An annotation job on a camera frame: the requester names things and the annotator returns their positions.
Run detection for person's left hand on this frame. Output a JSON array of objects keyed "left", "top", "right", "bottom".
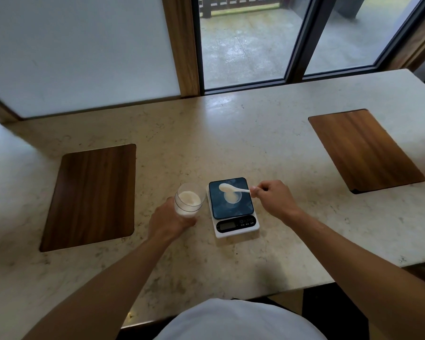
[{"left": 147, "top": 196, "right": 199, "bottom": 242}]

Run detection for person's right hand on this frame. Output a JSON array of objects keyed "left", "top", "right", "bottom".
[{"left": 250, "top": 180, "right": 303, "bottom": 224}]

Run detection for clear plastic cup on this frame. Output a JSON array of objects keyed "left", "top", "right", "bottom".
[{"left": 174, "top": 183, "right": 207, "bottom": 219}]

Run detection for white plastic spoon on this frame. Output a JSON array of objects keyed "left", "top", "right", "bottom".
[{"left": 218, "top": 183, "right": 252, "bottom": 194}]

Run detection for person's right forearm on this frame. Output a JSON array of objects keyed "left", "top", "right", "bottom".
[{"left": 281, "top": 209, "right": 425, "bottom": 340}]

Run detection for person's left forearm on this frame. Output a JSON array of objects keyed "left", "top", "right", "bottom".
[{"left": 21, "top": 230, "right": 179, "bottom": 340}]

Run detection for white powder in cup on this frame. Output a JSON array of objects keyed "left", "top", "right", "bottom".
[{"left": 177, "top": 191, "right": 202, "bottom": 217}]

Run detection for small clear dish with powder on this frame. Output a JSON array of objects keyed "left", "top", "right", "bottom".
[{"left": 223, "top": 189, "right": 243, "bottom": 206}]

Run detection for white digital kitchen scale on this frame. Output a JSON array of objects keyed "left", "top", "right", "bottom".
[{"left": 206, "top": 177, "right": 261, "bottom": 239}]

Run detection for dark wooden placemat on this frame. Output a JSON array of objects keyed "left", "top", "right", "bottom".
[
  {"left": 308, "top": 109, "right": 425, "bottom": 194},
  {"left": 39, "top": 144, "right": 137, "bottom": 253}
]

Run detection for white shirt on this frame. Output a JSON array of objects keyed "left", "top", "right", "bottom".
[{"left": 154, "top": 298, "right": 328, "bottom": 340}]

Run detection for frosted glass panel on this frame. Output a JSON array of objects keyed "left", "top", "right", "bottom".
[{"left": 0, "top": 0, "right": 181, "bottom": 119}]

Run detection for wooden balcony railing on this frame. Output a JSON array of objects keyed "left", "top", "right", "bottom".
[{"left": 200, "top": 0, "right": 294, "bottom": 19}]

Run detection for black window frame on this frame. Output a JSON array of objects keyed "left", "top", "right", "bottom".
[{"left": 191, "top": 0, "right": 425, "bottom": 95}]

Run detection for wooden window post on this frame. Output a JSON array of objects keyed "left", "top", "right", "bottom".
[{"left": 162, "top": 0, "right": 200, "bottom": 98}]

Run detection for wooden side frame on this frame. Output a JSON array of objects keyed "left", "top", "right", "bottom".
[{"left": 386, "top": 10, "right": 425, "bottom": 72}]

